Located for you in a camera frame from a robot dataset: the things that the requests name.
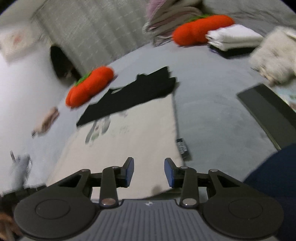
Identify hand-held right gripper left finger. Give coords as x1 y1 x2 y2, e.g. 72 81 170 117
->
57 157 134 207

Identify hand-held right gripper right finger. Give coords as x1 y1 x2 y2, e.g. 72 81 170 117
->
165 158 243 207

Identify cream and black raglan shirt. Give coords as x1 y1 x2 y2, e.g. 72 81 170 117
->
46 66 192 202

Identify black hanging clothes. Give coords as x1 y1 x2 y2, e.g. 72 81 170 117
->
50 45 81 80

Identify folded dark clothes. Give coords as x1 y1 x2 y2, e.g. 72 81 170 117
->
208 44 255 58

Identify folded white clothes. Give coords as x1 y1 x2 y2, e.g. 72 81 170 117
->
205 24 264 51

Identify grey bed sheet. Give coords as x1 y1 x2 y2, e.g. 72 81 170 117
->
0 42 296 241

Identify folded pink garment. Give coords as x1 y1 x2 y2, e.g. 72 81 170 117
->
31 107 60 138

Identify large orange pumpkin cushion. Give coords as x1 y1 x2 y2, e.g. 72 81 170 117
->
65 66 114 108

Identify person's dark blue pants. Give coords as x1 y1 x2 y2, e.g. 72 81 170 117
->
243 143 296 241

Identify black tablet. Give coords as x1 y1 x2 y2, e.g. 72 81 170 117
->
237 84 296 150

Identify grey star-print curtain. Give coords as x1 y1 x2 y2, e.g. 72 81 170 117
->
35 0 160 77

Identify light patterned cloth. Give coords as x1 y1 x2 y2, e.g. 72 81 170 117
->
276 87 296 112

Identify folded grey and pink quilt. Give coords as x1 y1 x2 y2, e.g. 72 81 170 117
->
142 0 204 47

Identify white fluffy toy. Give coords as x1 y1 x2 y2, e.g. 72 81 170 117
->
250 26 296 87

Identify purple pillow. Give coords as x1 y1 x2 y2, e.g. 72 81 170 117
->
147 0 167 19

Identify grey padded headboard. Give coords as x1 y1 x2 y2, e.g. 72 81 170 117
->
201 0 296 37

